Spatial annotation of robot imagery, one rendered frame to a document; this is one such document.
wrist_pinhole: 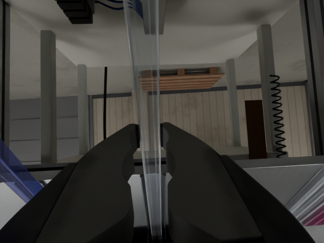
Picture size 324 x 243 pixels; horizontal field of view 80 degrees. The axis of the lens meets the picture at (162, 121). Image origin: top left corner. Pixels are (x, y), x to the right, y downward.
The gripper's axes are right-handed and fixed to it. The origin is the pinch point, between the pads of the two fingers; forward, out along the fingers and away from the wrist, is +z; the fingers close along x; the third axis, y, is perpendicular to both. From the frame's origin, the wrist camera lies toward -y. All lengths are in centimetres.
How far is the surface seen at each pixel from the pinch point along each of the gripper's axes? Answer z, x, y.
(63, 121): 366, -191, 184
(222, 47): 65, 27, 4
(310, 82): 32, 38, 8
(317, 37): 35, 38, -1
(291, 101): 334, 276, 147
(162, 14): 39.2, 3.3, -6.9
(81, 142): 58, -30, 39
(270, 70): 45, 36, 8
